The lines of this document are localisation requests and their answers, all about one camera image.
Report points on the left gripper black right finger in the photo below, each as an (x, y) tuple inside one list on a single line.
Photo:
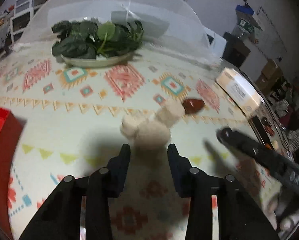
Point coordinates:
[(191, 182)]

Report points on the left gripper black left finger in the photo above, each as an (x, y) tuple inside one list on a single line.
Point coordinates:
[(107, 182)]

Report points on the dark red jujube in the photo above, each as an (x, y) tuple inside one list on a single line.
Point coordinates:
[(192, 105)]

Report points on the white tissue box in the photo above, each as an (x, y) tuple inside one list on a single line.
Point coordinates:
[(240, 90)]

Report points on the red shallow tray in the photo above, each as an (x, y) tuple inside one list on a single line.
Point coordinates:
[(10, 131)]

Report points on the plate of spinach leaves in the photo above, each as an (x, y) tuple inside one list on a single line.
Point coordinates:
[(90, 44)]

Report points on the water dispenser bottle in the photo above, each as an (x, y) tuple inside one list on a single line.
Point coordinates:
[(243, 28)]

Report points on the white mesh food cover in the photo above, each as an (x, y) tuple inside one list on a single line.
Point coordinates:
[(171, 26)]

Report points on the white plastic drawer cabinet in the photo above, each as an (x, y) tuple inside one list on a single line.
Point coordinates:
[(24, 11)]

